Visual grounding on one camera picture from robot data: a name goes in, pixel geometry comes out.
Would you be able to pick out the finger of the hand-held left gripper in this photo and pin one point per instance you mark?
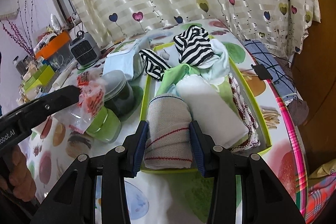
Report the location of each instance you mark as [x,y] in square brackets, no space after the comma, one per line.
[52,100]

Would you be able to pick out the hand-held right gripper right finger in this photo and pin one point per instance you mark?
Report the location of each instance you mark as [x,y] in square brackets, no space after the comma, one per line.
[197,148]

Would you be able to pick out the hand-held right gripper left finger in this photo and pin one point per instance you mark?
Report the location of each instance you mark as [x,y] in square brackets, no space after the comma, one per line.
[140,145]

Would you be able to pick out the cream sock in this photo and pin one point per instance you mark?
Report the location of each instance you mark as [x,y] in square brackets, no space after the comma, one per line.
[168,132]

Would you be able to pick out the clear red plastic wrapper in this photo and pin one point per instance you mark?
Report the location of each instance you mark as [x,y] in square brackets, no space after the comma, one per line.
[89,100]

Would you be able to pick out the plain white towel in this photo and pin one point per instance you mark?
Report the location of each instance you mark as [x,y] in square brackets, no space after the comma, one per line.
[210,108]

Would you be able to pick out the white towel brown trim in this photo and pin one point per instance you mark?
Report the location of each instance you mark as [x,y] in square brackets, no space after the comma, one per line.
[244,108]

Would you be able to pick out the plain lime green cloth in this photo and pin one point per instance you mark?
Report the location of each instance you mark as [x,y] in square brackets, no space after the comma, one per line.
[176,73]

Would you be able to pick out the black white striped sock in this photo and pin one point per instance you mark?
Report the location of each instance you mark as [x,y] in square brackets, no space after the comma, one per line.
[153,64]
[194,48]

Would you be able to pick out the white mint sock bundle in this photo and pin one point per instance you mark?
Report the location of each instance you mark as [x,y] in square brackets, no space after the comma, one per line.
[220,56]

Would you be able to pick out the person's left hand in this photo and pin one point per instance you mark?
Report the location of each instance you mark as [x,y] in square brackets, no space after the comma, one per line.
[21,179]

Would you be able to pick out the chevron pattern box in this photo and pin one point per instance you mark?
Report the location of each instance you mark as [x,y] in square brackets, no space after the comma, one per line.
[50,82]

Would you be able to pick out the white paper roll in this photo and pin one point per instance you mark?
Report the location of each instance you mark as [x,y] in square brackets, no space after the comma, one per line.
[61,79]

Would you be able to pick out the green tissue box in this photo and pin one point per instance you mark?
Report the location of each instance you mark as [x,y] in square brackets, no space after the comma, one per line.
[39,77]

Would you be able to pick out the green jar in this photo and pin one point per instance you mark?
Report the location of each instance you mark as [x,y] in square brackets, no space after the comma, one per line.
[105,127]

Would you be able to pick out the dark jar grey lid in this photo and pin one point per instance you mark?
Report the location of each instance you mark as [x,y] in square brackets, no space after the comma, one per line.
[118,98]

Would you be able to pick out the orange box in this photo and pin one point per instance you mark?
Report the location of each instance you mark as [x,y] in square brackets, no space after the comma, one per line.
[52,43]

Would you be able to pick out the grey space heater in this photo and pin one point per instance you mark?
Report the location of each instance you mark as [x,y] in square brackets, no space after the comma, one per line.
[84,50]

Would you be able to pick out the decorative purple branches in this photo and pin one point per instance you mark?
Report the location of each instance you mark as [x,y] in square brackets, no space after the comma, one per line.
[19,27]

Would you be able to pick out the fruit print tablecloth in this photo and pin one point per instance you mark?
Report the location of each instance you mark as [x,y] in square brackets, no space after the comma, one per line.
[257,87]

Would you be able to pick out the green label wet wipes pack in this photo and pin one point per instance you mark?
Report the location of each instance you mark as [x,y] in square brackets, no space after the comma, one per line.
[123,48]

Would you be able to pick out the black binder clip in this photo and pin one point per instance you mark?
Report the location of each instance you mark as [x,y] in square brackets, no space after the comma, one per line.
[261,70]

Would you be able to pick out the brown dotted cloth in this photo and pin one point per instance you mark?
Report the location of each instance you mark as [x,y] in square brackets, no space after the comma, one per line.
[299,111]

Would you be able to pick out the blue plaid cloth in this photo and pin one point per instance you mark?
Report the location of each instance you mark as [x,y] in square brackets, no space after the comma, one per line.
[267,61]

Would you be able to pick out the red plaid cloth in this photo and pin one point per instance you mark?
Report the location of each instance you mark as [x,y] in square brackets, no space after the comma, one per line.
[320,192]

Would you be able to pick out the wooden wardrobe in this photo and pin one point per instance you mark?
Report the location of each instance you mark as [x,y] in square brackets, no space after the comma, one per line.
[323,56]

